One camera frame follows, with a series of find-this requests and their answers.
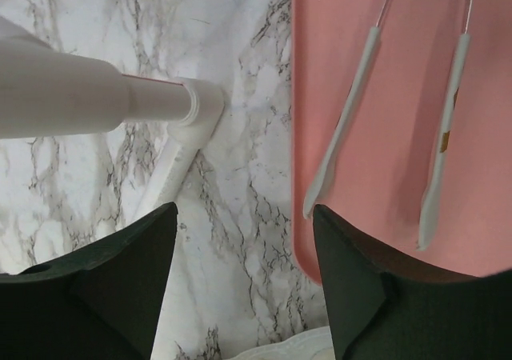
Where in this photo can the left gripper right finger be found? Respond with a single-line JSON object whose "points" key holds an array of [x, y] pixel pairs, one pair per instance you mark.
{"points": [[384, 304]]}

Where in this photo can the three tier white stand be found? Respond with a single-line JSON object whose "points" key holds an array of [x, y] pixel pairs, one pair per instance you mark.
{"points": [[311, 344]]}

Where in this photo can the pink serving tray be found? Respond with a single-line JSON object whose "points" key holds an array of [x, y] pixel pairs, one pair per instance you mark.
{"points": [[474, 226]]}

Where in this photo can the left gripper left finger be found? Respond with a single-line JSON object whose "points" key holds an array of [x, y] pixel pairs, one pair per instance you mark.
{"points": [[101, 301]]}

